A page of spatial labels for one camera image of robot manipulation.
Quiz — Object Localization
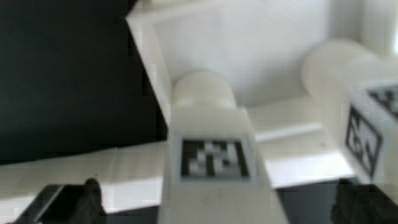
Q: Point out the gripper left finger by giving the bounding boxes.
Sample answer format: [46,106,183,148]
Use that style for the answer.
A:
[13,183,91,224]

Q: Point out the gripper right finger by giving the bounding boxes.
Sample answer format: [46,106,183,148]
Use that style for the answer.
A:
[333,179,398,224]

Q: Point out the white chair seat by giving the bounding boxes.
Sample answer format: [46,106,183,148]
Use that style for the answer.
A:
[126,0,398,187]

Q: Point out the white U-shaped fence wall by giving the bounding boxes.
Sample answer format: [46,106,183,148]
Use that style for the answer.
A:
[0,142,167,224]

